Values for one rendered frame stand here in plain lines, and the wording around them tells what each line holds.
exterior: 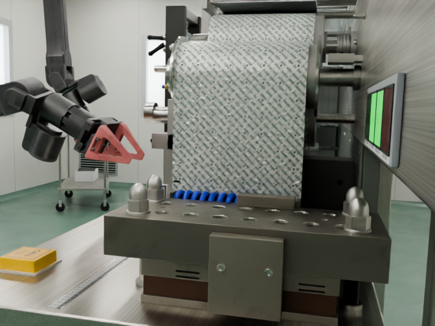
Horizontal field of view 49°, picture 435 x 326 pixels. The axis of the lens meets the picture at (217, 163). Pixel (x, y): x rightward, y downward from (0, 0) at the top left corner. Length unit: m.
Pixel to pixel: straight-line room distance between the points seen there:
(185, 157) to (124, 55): 6.19
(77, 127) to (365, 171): 0.52
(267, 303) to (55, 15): 1.05
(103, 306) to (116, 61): 6.44
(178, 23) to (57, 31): 0.38
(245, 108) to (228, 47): 0.12
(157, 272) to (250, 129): 0.30
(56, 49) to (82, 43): 5.91
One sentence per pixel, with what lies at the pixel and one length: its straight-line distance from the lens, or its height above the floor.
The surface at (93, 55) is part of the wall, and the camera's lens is 7.24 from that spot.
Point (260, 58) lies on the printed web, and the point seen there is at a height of 1.28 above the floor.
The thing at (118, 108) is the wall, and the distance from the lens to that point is 7.03.
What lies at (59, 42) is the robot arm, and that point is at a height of 1.36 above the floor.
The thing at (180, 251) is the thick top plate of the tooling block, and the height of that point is 0.99.
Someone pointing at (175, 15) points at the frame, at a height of 1.41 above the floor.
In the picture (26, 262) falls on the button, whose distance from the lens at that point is 0.88.
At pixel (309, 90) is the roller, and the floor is 1.22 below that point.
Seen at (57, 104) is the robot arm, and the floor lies 1.19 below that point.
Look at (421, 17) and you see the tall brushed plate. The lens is 0.33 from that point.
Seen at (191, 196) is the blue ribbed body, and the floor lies 1.03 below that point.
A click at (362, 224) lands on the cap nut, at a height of 1.04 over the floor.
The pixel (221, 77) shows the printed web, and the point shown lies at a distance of 0.84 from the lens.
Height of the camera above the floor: 1.19
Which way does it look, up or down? 7 degrees down
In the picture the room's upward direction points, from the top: 2 degrees clockwise
